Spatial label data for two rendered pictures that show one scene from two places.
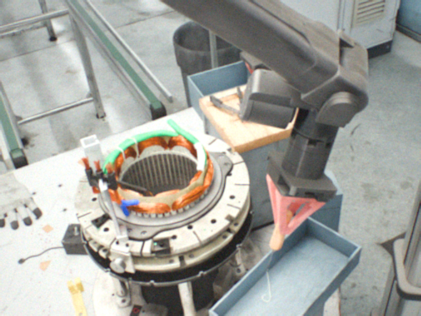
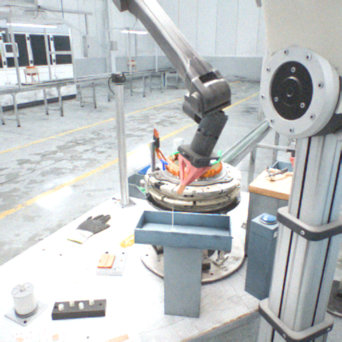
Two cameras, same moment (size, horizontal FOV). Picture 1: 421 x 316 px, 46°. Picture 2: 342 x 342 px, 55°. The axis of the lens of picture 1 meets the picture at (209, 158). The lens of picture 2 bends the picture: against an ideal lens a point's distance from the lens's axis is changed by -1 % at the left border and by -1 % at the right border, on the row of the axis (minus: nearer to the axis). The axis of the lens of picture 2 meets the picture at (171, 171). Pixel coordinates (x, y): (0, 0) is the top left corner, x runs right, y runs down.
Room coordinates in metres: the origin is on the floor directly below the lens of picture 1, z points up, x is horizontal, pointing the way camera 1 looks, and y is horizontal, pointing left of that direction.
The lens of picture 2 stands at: (-0.05, -0.68, 1.50)
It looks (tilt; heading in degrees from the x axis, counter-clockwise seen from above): 21 degrees down; 51
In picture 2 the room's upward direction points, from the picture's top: straight up
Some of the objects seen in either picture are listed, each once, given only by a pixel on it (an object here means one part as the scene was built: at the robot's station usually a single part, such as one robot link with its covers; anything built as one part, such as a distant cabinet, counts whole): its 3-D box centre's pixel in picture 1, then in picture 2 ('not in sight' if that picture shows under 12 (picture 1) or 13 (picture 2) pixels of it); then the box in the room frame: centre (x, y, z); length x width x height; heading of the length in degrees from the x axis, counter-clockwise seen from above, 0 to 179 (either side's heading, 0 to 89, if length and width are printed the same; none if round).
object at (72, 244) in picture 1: (86, 237); not in sight; (0.82, 0.32, 0.81); 0.10 x 0.06 x 0.06; 80
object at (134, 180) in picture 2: not in sight; (139, 186); (0.82, 0.65, 0.82); 0.16 x 0.14 x 0.07; 113
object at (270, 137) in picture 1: (254, 113); (284, 184); (0.92, -0.11, 1.05); 0.20 x 0.19 x 0.02; 19
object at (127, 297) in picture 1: (122, 293); not in sight; (0.65, 0.22, 0.81); 0.07 x 0.03 x 0.01; 10
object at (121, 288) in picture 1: (113, 264); not in sight; (0.65, 0.22, 0.91); 0.02 x 0.02 x 0.21
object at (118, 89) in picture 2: not in sight; (121, 147); (0.69, 0.59, 1.07); 0.03 x 0.03 x 0.57; 88
